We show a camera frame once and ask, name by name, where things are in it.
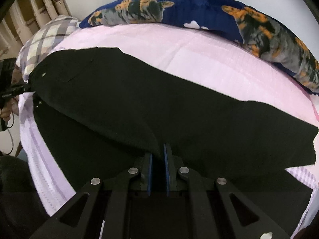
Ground black pants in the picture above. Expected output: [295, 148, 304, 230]
[29, 48, 318, 235]

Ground person left hand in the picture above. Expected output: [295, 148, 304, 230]
[1, 65, 23, 123]

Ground plaid pillow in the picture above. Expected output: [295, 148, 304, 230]
[16, 15, 80, 81]

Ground wooden headboard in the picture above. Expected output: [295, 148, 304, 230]
[1, 0, 69, 59]

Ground pink purple bed sheet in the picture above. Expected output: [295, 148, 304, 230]
[17, 23, 319, 239]

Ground navy cat print blanket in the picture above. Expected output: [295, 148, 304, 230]
[80, 0, 318, 94]

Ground black cable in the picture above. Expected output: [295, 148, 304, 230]
[0, 112, 15, 156]

